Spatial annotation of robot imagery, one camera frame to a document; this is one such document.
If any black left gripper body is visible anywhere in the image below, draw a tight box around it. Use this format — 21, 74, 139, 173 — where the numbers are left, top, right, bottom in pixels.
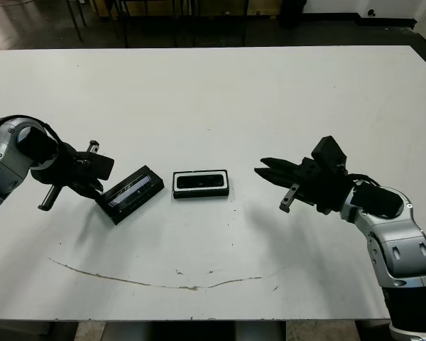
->
30, 139, 101, 210

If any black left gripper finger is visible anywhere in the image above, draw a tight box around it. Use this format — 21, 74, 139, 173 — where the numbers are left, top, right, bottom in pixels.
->
84, 176, 106, 195
71, 183, 97, 201

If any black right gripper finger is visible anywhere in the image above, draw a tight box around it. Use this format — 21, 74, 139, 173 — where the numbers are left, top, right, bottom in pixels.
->
253, 167, 298, 190
261, 156, 303, 175

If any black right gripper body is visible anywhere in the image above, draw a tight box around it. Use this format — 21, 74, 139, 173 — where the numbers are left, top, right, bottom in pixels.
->
278, 156, 353, 217

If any black box lid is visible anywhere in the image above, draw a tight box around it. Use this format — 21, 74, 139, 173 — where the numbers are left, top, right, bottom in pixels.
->
94, 165, 165, 225

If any black phone-like camera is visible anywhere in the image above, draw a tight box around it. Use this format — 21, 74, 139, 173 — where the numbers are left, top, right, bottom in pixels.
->
177, 173, 224, 188

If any black box base white insert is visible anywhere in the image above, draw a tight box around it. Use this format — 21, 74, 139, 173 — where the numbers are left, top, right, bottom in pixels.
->
172, 169, 231, 201

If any black slanted metal leg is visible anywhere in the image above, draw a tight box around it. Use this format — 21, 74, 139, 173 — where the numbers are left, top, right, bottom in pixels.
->
67, 0, 84, 43

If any black trash bin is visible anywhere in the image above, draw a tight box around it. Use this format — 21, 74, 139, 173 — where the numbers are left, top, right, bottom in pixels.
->
278, 0, 308, 29

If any grey robot lower body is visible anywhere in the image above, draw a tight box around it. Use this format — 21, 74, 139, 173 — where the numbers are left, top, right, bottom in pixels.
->
74, 321, 287, 341

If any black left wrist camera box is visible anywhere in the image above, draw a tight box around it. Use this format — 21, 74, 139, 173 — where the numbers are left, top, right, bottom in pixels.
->
87, 153, 115, 181

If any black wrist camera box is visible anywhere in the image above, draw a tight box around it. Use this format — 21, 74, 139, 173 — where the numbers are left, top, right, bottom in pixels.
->
311, 135, 348, 172
87, 153, 115, 181

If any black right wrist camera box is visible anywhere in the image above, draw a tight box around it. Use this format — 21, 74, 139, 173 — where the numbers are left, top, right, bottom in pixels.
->
311, 135, 348, 172

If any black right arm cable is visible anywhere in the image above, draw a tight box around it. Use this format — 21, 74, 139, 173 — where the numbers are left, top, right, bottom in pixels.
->
342, 171, 381, 188

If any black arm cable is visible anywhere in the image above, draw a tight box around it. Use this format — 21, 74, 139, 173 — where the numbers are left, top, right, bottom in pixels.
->
342, 171, 381, 188
0, 114, 61, 143

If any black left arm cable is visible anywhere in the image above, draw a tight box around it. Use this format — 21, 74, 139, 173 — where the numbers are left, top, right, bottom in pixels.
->
0, 114, 61, 143

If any black metal desk frame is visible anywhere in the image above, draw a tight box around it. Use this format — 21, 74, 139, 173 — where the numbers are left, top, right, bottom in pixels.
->
115, 0, 251, 49

